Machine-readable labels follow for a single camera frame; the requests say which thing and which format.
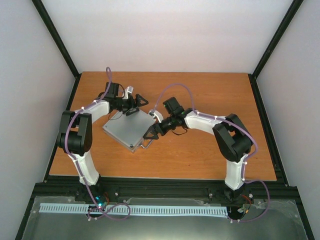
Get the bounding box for aluminium poker case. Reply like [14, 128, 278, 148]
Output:
[102, 110, 154, 153]

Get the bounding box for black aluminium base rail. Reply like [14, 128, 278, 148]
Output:
[31, 175, 302, 206]

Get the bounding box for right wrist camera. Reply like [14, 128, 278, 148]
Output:
[148, 97, 185, 123]

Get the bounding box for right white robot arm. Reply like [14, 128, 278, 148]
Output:
[143, 109, 254, 202]

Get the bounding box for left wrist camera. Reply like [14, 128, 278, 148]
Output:
[104, 82, 134, 99]

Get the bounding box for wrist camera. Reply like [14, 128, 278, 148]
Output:
[104, 82, 134, 99]
[148, 97, 185, 123]

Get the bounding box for black frame post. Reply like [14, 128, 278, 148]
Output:
[251, 0, 305, 77]
[31, 0, 81, 79]

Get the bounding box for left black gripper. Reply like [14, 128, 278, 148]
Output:
[115, 96, 149, 119]

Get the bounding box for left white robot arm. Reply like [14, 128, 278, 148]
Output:
[56, 94, 149, 202]

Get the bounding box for right black frame post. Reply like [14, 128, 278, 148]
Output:
[251, 0, 305, 77]

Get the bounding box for white slotted cable duct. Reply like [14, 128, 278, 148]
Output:
[38, 203, 228, 218]

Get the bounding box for left black frame post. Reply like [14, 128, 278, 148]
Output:
[31, 0, 81, 79]

